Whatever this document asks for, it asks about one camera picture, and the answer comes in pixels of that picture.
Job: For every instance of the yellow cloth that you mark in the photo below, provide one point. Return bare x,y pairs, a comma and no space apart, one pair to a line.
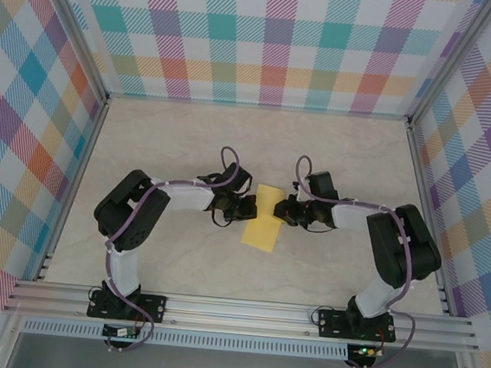
262,233

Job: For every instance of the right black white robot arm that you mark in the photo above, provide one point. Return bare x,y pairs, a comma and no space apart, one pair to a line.
395,250

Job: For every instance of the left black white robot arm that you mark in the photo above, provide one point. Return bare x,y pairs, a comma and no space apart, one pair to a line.
131,221

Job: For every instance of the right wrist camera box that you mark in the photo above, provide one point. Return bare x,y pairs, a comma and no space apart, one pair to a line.
299,193

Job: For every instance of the aluminium frame bar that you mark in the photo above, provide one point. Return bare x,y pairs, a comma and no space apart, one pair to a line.
257,105

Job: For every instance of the aluminium mounting rail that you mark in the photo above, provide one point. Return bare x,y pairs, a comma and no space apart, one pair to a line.
237,316

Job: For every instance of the aluminium side frame rail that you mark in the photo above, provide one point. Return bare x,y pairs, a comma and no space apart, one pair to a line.
425,210
79,168

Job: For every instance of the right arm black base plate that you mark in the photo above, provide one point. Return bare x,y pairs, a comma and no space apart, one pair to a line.
331,329

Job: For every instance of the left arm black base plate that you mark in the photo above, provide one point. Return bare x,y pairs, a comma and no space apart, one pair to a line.
155,303

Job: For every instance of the aluminium frame post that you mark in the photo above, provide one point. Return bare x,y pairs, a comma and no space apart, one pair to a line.
453,60
75,33

